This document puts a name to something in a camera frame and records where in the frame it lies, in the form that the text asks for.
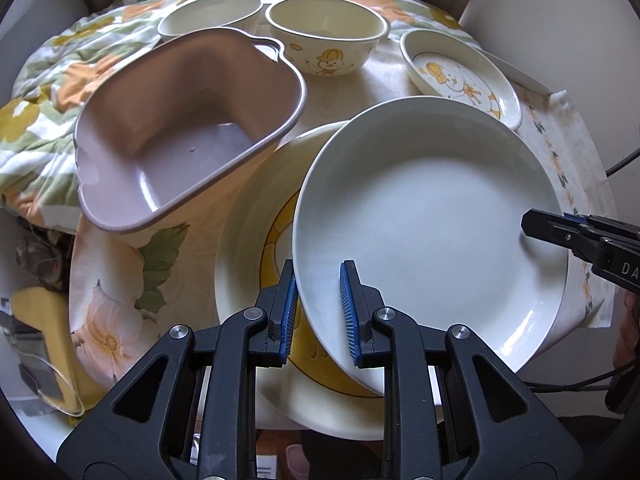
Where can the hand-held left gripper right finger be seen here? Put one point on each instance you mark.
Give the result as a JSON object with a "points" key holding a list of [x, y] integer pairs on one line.
{"points": [[348, 315]]}

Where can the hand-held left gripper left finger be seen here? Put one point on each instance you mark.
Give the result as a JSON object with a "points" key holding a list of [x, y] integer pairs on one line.
{"points": [[289, 310]]}

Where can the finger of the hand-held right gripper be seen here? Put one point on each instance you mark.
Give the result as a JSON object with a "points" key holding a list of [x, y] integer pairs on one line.
{"points": [[550, 227], [615, 229]]}

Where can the yellow patterned cream plate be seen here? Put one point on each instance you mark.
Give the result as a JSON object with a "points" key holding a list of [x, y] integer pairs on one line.
{"points": [[240, 270]]}

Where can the large white plate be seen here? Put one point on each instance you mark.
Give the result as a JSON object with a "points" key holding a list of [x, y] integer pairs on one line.
{"points": [[425, 210]]}

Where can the duck print small plate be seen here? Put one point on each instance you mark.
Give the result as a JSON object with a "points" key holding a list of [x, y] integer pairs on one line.
{"points": [[450, 75]]}

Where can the pink bear-shaped bowl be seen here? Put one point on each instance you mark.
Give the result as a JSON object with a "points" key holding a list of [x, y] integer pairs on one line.
{"points": [[175, 110]]}

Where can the duck print cream bowl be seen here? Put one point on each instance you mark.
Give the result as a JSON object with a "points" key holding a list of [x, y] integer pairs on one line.
{"points": [[325, 25]]}

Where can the plain cream bowl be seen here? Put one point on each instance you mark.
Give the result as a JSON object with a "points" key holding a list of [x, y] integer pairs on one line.
{"points": [[210, 10]]}

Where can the person's right hand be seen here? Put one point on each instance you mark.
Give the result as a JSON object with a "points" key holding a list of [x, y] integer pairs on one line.
{"points": [[625, 330]]}

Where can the pink container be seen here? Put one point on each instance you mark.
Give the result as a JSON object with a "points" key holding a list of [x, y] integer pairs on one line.
{"points": [[299, 460]]}

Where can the peach floral tablecloth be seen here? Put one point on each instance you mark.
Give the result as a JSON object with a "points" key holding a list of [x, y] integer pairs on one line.
{"points": [[125, 285]]}

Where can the yellow object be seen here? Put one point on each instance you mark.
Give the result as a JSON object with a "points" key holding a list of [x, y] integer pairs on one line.
{"points": [[45, 310]]}

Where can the dark patterned cloth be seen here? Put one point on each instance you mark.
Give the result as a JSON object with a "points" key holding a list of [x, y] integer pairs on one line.
{"points": [[30, 255]]}

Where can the green orange floral quilt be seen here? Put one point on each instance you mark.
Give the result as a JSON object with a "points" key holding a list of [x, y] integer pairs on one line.
{"points": [[45, 85]]}

